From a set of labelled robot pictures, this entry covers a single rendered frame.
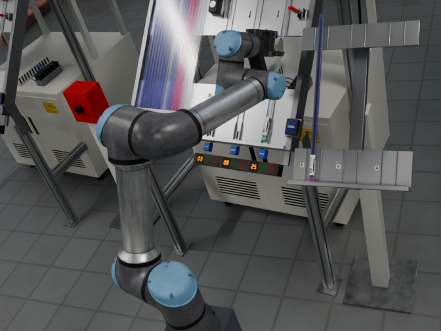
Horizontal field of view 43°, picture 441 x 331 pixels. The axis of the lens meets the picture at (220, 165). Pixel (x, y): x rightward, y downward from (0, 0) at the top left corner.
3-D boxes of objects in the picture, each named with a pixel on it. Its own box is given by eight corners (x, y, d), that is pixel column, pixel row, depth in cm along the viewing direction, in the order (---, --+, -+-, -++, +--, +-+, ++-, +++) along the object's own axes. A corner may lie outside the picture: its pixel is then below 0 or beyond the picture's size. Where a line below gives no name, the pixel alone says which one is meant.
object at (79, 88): (145, 235, 277) (83, 104, 230) (109, 226, 289) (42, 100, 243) (170, 203, 291) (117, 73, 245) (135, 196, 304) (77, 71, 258)
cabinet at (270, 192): (348, 235, 243) (329, 118, 207) (212, 208, 280) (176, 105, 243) (390, 144, 283) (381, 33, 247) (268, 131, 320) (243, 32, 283)
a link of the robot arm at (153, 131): (160, 131, 122) (287, 62, 153) (126, 122, 129) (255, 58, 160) (168, 177, 127) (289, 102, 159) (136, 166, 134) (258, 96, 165)
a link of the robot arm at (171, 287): (186, 334, 144) (169, 301, 136) (149, 314, 152) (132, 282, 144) (214, 300, 150) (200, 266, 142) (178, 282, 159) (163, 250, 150)
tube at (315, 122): (314, 182, 166) (313, 182, 165) (310, 182, 167) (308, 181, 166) (324, 14, 169) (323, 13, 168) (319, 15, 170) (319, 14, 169)
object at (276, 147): (292, 152, 187) (283, 149, 181) (140, 133, 222) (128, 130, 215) (293, 148, 187) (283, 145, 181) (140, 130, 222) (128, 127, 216)
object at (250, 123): (289, 147, 185) (285, 146, 182) (136, 129, 219) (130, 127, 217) (299, 90, 186) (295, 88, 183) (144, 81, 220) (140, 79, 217)
